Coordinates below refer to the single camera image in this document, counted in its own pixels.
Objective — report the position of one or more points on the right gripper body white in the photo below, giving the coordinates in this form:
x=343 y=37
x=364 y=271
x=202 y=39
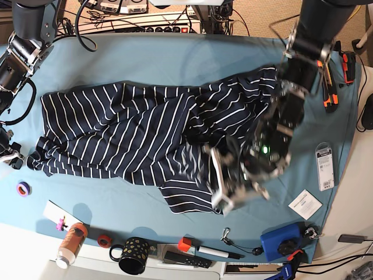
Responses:
x=13 y=151

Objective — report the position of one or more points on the white black marker pen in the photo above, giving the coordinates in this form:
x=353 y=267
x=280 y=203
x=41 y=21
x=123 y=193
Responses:
x=218 y=253

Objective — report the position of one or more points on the teal table cloth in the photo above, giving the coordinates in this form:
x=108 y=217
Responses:
x=121 y=210

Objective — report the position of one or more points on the black knob on box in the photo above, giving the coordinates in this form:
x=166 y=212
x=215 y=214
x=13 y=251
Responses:
x=287 y=247

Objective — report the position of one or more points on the orange bottle white cap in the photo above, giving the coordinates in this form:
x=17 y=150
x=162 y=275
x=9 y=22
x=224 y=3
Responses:
x=71 y=245

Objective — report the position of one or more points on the black power adapter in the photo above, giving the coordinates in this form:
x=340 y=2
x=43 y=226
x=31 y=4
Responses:
x=351 y=238

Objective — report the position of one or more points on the silver carabiner keyring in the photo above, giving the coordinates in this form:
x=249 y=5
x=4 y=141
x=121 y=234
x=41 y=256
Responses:
x=312 y=234

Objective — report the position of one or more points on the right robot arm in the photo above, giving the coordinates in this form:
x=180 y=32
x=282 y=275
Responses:
x=35 y=28

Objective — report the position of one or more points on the orange black utility knife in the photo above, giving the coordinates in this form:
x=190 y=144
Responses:
x=330 y=98

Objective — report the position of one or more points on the black computer mouse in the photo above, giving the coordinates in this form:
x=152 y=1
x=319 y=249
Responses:
x=367 y=116

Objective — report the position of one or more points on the blue plastic box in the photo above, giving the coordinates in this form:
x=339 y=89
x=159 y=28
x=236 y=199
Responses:
x=271 y=240

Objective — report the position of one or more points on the clear plastic blister pack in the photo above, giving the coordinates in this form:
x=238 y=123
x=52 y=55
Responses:
x=324 y=164

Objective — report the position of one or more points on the white paper sheet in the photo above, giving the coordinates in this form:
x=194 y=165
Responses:
x=53 y=213

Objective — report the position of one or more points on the navy white striped t-shirt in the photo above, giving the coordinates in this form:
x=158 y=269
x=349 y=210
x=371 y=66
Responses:
x=151 y=135

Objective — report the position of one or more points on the black remote control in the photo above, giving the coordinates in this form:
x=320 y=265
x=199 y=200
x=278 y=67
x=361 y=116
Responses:
x=187 y=260

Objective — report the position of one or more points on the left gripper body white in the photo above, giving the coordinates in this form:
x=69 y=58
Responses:
x=230 y=180

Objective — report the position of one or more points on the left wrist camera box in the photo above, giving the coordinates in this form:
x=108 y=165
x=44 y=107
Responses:
x=223 y=203

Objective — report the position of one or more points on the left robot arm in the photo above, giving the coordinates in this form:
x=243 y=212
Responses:
x=265 y=151

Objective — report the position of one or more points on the red tape roll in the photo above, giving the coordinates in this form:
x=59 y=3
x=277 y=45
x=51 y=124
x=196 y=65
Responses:
x=104 y=241

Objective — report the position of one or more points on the small orange black tool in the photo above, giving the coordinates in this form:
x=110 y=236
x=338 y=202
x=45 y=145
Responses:
x=349 y=66

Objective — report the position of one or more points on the black power strip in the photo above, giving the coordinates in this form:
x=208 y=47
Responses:
x=158 y=29

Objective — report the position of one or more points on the purple tape roll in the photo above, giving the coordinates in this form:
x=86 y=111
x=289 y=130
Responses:
x=23 y=189

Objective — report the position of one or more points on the white square paper packet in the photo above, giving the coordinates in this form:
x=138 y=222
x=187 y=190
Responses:
x=305 y=205

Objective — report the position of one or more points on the blue orange clamp bottom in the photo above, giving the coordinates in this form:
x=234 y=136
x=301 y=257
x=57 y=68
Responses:
x=289 y=269

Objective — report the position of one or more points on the black mug gold pattern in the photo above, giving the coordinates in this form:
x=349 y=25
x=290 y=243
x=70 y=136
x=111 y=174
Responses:
x=131 y=256

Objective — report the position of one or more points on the orange red cube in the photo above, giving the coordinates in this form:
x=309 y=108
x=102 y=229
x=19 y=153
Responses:
x=184 y=244

